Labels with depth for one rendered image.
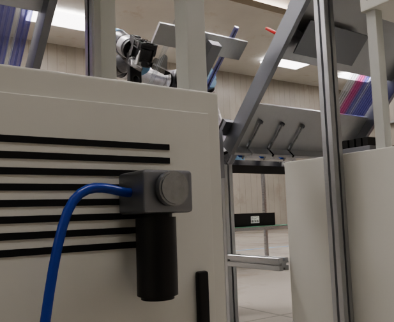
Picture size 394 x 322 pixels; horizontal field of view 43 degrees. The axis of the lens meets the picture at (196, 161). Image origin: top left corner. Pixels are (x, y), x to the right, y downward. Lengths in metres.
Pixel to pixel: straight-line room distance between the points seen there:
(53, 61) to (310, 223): 10.01
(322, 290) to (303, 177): 0.34
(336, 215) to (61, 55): 10.23
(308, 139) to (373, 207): 0.76
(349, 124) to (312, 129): 0.20
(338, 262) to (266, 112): 0.68
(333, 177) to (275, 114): 0.54
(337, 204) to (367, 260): 0.17
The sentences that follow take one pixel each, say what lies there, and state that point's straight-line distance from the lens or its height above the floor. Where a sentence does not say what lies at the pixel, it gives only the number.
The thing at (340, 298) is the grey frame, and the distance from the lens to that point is 1.46.
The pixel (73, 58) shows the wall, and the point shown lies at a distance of 11.44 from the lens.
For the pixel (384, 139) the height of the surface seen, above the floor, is 0.64.
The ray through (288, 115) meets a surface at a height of 0.83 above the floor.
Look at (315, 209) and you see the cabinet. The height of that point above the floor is 0.47.
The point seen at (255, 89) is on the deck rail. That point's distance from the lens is 1.76.
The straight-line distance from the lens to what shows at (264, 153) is 1.95.
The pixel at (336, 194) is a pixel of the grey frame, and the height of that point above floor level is 0.50.
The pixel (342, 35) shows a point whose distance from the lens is 1.85.
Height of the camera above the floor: 0.46
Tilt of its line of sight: 6 degrees up
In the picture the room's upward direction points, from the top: 2 degrees counter-clockwise
